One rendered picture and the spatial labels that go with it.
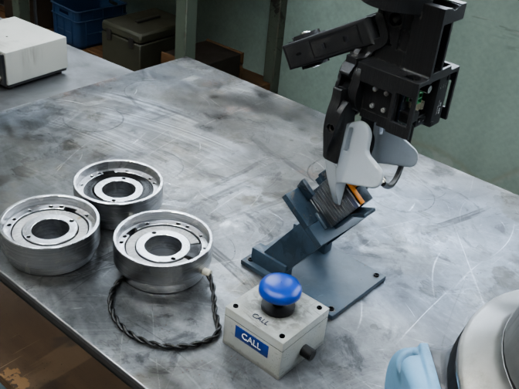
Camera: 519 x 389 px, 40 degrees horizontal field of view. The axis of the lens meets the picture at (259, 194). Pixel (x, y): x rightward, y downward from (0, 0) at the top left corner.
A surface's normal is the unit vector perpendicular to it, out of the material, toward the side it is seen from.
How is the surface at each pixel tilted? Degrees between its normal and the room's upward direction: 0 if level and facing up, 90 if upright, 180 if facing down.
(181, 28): 90
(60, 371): 0
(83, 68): 0
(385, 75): 90
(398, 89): 90
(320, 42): 93
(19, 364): 0
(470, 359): 45
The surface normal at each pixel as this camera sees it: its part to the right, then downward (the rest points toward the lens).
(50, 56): 0.80, 0.37
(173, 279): 0.32, 0.51
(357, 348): 0.09, -0.85
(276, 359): -0.65, 0.34
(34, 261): -0.06, 0.51
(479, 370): -0.62, -0.54
